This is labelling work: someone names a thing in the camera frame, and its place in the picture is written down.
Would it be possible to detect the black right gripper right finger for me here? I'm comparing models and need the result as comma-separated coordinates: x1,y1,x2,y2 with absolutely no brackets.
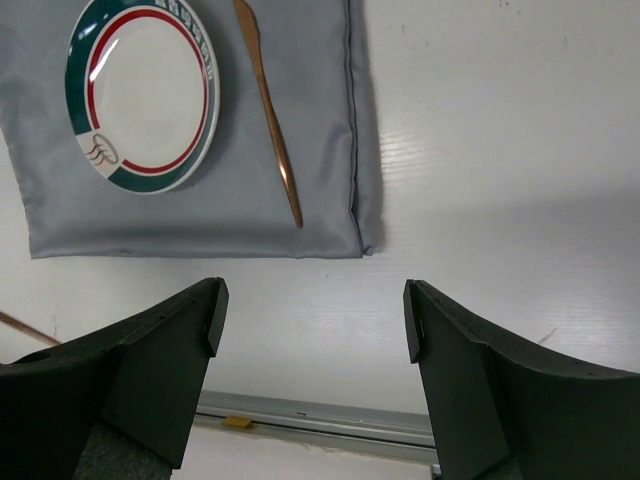
403,280,639,479

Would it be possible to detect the copper fork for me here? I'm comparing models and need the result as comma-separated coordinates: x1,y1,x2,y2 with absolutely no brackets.
0,312,60,346

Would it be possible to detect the aluminium front rail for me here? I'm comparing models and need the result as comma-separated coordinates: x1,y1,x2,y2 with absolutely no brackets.
196,391,438,464

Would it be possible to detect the grey cloth placemat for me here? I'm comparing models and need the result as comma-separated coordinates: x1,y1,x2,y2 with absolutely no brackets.
1,1,382,259

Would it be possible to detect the yellow tag on rail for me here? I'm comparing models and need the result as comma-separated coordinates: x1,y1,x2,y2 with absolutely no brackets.
221,416,253,429

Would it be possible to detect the copper knife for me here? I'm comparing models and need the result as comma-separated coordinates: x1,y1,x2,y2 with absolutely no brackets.
233,0,304,229

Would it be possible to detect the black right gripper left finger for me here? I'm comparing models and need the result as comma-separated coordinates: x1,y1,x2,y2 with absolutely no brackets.
1,278,229,479

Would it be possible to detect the white plate green red rim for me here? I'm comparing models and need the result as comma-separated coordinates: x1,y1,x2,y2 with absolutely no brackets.
64,1,221,195

